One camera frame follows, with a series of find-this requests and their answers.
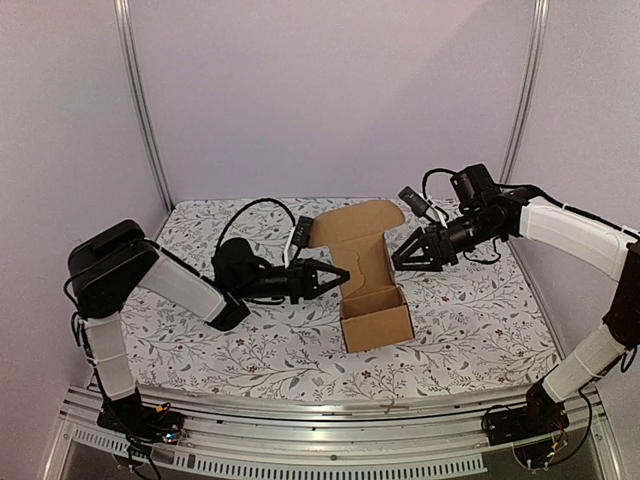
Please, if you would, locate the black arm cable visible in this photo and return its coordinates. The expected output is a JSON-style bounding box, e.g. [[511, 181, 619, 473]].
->
[[217, 197, 297, 251], [420, 168, 456, 201]]

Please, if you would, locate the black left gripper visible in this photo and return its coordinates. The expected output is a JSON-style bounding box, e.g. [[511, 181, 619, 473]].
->
[[235, 259, 350, 306]]

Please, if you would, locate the left aluminium frame post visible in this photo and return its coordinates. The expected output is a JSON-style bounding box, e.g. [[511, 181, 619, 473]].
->
[[113, 0, 175, 214]]

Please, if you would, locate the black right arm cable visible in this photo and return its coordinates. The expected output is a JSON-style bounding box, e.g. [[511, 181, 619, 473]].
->
[[420, 168, 456, 201]]

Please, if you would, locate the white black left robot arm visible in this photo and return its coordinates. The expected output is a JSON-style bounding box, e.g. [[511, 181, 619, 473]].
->
[[64, 220, 350, 434]]

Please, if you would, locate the aluminium front rail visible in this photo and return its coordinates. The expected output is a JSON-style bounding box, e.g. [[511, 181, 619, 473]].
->
[[47, 384, 621, 480]]

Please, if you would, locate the aluminium frame post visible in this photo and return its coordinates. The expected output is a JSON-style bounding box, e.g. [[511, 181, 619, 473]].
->
[[499, 0, 550, 183], [113, 0, 175, 214]]

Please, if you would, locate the floral patterned table mat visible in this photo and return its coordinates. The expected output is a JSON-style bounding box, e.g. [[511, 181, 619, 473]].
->
[[99, 196, 557, 401]]

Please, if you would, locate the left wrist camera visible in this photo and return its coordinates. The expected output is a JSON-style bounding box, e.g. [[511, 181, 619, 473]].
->
[[283, 216, 314, 267]]

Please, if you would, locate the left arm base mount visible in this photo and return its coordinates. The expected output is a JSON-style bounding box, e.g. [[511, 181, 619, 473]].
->
[[97, 393, 185, 444]]

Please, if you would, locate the right aluminium frame post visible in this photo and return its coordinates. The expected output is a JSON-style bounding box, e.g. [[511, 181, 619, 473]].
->
[[499, 0, 550, 183]]

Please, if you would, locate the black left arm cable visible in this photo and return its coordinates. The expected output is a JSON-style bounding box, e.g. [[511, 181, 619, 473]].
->
[[217, 197, 297, 251]]

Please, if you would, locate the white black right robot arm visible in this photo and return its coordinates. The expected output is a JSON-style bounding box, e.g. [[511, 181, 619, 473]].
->
[[392, 164, 639, 436]]

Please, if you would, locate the brown cardboard box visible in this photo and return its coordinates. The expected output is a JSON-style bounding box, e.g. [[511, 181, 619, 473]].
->
[[310, 200, 414, 354]]

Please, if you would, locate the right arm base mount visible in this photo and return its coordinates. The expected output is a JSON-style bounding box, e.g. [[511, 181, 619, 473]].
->
[[481, 401, 569, 470]]

